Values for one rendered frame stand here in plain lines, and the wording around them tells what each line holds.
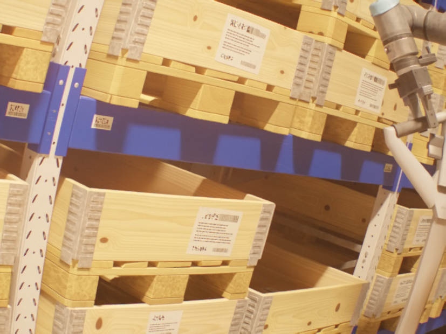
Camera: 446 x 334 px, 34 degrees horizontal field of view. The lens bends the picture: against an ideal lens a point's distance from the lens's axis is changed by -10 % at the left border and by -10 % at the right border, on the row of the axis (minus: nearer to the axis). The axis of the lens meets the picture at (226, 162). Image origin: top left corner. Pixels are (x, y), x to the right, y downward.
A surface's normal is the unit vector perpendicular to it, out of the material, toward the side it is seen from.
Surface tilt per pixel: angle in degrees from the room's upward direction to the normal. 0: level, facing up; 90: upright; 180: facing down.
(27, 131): 90
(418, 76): 74
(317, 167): 90
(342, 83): 90
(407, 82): 118
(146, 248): 90
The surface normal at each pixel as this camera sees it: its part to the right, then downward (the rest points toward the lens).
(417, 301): 0.11, 0.13
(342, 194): -0.63, -0.08
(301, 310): 0.73, 0.25
